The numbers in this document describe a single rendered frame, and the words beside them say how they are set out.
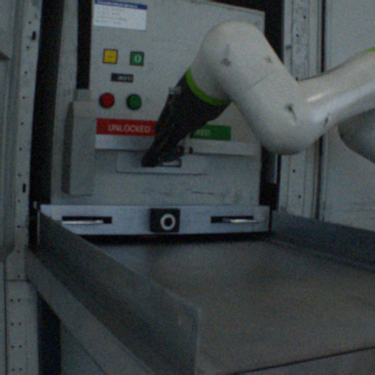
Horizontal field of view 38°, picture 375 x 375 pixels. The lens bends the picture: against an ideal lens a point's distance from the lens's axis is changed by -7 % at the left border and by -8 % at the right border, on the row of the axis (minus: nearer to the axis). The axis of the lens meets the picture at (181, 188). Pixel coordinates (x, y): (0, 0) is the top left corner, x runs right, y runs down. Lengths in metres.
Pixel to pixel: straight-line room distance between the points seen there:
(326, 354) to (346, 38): 1.01
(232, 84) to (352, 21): 0.70
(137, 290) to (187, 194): 0.67
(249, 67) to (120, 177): 0.47
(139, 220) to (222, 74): 0.47
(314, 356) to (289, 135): 0.36
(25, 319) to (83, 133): 0.39
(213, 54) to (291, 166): 0.56
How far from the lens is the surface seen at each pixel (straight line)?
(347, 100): 0.96
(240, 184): 1.34
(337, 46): 1.46
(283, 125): 0.83
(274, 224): 1.37
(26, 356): 1.20
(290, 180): 1.37
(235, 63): 0.85
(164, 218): 1.22
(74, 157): 1.07
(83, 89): 1.10
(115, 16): 1.24
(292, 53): 1.39
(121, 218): 1.21
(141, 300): 0.62
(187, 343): 0.52
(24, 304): 1.17
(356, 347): 0.64
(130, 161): 1.22
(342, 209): 1.46
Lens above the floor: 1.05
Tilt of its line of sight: 4 degrees down
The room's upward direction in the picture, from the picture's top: 3 degrees clockwise
